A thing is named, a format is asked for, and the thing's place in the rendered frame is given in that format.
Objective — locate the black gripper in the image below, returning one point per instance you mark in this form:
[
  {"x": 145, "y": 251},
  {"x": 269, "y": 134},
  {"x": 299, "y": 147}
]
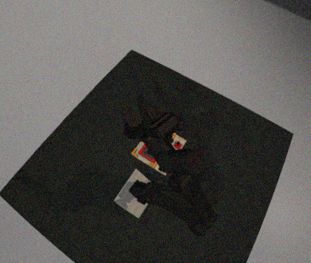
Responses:
[{"x": 154, "y": 126}]

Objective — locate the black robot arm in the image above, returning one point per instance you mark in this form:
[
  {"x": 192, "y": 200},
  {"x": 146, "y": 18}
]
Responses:
[{"x": 188, "y": 166}]

